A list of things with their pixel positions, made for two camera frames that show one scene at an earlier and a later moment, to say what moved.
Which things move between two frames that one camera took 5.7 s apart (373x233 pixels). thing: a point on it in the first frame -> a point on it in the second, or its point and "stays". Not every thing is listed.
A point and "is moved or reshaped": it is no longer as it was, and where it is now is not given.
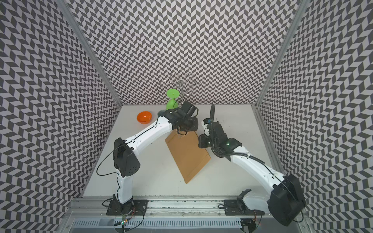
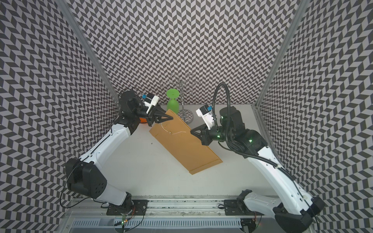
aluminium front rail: [158, 208] stays
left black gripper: [195, 126] -> [152, 116]
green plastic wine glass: [172, 94] stays
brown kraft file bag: [190, 158] is moved or reshaped
